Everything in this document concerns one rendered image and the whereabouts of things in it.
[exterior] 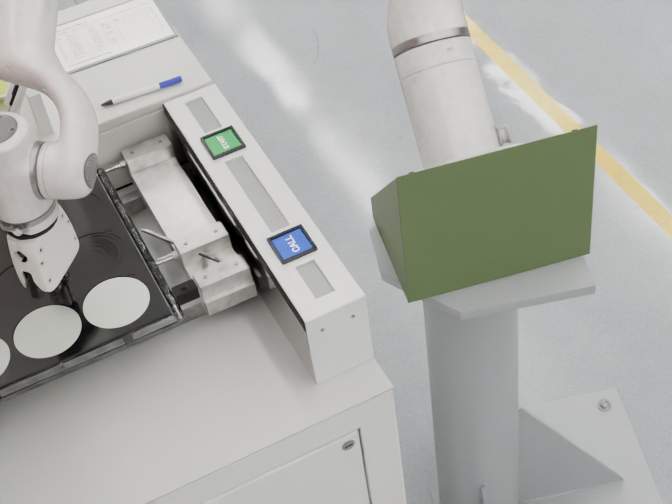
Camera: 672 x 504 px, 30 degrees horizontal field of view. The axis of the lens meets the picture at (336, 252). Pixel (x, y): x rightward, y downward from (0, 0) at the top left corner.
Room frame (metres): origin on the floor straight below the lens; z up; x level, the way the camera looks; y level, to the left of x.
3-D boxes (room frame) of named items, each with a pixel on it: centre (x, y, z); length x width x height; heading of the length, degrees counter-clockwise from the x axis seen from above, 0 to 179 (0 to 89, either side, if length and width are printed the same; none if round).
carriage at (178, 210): (1.43, 0.23, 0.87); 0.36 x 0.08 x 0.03; 20
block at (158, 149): (1.59, 0.28, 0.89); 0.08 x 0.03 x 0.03; 110
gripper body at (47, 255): (1.28, 0.41, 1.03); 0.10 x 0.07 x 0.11; 156
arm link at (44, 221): (1.27, 0.41, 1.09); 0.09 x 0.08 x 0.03; 156
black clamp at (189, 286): (1.26, 0.23, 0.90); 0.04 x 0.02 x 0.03; 110
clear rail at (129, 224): (1.39, 0.30, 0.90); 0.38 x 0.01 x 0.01; 20
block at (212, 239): (1.36, 0.20, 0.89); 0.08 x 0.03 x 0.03; 110
